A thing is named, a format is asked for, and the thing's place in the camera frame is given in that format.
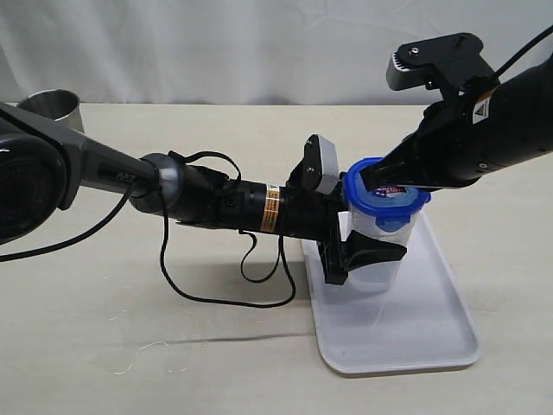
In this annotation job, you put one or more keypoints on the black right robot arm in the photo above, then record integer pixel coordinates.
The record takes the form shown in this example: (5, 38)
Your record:
(481, 124)

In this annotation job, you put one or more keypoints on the white backdrop curtain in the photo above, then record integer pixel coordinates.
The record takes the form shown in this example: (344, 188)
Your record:
(240, 52)

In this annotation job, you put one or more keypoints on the clear tall plastic container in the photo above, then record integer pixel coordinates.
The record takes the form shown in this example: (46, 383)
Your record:
(377, 267)

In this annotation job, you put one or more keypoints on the white plastic tray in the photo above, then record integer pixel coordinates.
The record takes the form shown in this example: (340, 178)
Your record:
(417, 322)

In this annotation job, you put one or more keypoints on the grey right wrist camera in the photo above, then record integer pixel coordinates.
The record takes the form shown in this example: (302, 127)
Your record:
(399, 76)

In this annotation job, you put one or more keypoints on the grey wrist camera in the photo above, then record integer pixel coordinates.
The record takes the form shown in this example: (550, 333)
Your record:
(326, 166)
(399, 76)

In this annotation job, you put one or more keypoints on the stainless steel cup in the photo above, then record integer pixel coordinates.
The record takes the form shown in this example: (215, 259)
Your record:
(60, 105)

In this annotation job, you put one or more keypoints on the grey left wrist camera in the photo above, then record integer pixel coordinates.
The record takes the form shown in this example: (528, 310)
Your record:
(326, 166)

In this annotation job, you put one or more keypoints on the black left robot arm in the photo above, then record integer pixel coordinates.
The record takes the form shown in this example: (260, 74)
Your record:
(44, 163)

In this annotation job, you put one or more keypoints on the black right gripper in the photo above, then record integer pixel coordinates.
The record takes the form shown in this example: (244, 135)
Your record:
(459, 72)

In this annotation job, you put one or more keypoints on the blue container lid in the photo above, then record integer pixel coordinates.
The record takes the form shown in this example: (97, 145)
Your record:
(388, 210)

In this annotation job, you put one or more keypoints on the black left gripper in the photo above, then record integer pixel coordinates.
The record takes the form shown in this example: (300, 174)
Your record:
(313, 216)

